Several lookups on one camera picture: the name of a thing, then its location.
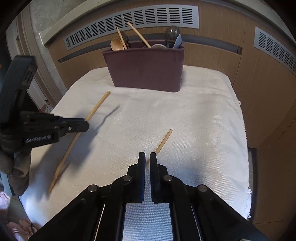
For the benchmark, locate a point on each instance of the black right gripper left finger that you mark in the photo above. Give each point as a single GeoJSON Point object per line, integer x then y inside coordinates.
{"type": "Point", "coordinates": [135, 187]}

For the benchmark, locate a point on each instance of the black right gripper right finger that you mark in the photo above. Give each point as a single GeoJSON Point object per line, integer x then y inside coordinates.
{"type": "Point", "coordinates": [158, 186]}

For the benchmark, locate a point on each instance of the wooden chopstick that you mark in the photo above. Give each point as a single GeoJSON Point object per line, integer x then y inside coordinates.
{"type": "Point", "coordinates": [162, 143]}
{"type": "Point", "coordinates": [118, 30]}
{"type": "Point", "coordinates": [139, 35]}

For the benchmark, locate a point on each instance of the wooden chopstick crossing spoon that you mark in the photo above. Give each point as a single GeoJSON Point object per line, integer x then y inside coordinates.
{"type": "Point", "coordinates": [73, 142]}

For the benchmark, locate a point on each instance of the white plastic spoon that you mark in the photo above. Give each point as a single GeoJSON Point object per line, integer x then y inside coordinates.
{"type": "Point", "coordinates": [158, 46]}

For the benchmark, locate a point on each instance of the dark translucent spoon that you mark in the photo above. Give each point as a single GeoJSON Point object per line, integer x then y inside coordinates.
{"type": "Point", "coordinates": [170, 35]}
{"type": "Point", "coordinates": [125, 39]}

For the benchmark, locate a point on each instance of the brown gloved left hand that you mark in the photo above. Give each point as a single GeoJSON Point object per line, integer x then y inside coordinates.
{"type": "Point", "coordinates": [15, 172]}

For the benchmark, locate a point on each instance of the white cloth table mat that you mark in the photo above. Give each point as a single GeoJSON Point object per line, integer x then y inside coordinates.
{"type": "Point", "coordinates": [201, 126]}

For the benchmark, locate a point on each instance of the maroon utensil holder box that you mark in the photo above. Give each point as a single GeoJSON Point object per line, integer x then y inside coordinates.
{"type": "Point", "coordinates": [146, 68]}

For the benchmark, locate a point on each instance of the grey blue spoon in holder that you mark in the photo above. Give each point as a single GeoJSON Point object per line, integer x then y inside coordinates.
{"type": "Point", "coordinates": [178, 42]}

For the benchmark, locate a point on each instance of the long grey ventilation grille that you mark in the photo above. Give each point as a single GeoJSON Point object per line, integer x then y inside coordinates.
{"type": "Point", "coordinates": [161, 15]}

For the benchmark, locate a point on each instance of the right grey ventilation grille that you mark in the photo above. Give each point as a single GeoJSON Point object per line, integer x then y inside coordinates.
{"type": "Point", "coordinates": [272, 47]}

